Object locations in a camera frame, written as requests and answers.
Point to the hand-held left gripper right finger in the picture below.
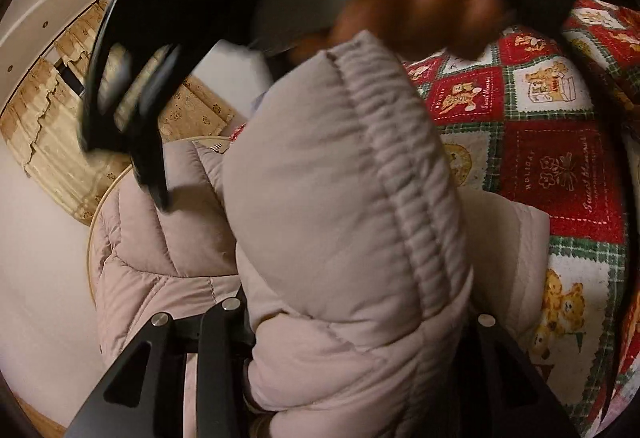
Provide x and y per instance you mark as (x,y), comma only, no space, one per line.
(492,368)

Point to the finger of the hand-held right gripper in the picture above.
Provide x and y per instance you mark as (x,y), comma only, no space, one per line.
(150,137)

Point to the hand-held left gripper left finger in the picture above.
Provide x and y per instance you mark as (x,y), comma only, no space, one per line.
(220,348)

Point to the beige puffer jacket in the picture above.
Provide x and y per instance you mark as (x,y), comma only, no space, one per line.
(325,193)

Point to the pale beige valance curtain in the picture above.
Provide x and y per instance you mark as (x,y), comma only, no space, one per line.
(50,117)

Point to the cream wooden headboard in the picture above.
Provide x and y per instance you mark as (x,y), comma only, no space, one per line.
(90,248)

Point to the red printed bear blanket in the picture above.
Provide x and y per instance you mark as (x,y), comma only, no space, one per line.
(550,167)

